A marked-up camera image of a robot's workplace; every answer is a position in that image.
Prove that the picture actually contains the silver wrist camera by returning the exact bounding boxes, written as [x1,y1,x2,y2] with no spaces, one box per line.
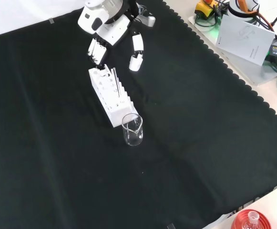
[135,9,156,27]

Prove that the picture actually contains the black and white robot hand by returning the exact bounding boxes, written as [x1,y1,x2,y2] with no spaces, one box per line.
[78,1,145,72]

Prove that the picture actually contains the white test tube rack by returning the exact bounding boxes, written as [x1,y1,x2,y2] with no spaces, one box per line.
[88,64,139,128]

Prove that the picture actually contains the black cloth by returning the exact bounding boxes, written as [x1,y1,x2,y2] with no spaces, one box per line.
[0,0,277,229]

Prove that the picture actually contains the yellow stop button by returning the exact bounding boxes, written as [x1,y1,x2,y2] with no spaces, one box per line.
[195,0,221,20]

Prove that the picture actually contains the clear glass flask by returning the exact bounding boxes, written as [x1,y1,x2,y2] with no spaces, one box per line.
[244,210,260,229]

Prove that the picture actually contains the red round ring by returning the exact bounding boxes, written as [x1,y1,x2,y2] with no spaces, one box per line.
[231,209,271,229]

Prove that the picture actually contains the glass rod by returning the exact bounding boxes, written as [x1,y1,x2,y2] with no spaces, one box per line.
[111,67,121,98]

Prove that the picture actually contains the grey base plate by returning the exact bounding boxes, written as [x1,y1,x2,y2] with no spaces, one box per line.
[187,14,277,86]

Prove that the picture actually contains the white booklet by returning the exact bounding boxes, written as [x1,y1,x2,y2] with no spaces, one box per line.
[215,14,276,66]

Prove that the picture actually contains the clear glass beaker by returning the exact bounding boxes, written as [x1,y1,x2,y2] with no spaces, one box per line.
[121,113,144,146]

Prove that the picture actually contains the black camera bracket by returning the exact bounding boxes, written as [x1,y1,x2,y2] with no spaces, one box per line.
[125,0,141,23]

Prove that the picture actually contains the orange cable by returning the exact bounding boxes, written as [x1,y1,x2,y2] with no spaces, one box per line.
[235,0,275,31]

